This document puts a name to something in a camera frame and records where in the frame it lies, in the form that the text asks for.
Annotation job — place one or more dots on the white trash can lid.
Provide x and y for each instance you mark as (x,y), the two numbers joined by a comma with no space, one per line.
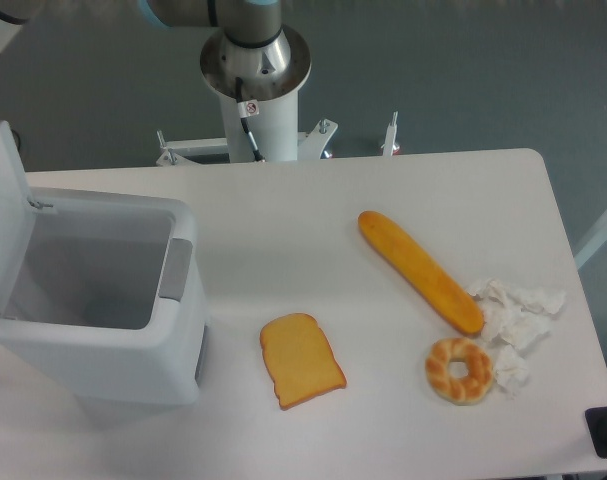
(18,212)

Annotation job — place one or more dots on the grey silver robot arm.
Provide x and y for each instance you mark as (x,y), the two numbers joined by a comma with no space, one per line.
(250,24)

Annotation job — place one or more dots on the white trash can body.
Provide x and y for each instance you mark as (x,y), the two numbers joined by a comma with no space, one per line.
(109,301)

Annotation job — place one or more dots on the long orange baguette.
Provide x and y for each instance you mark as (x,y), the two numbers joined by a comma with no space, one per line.
(425,274)

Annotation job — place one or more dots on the toast bread slice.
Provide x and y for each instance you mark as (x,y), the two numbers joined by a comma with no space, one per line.
(299,359)

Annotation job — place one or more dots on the crumpled white tissue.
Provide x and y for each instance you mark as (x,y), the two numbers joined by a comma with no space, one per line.
(516,319)

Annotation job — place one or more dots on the black device at edge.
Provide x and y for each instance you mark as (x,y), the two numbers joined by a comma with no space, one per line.
(596,419)

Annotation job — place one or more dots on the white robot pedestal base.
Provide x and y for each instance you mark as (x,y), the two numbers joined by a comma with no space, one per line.
(258,93)

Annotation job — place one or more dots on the braided ring bread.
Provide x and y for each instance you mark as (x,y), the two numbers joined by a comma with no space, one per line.
(459,371)

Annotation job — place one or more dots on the white frame at right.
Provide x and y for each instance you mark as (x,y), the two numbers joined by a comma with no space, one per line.
(591,241)

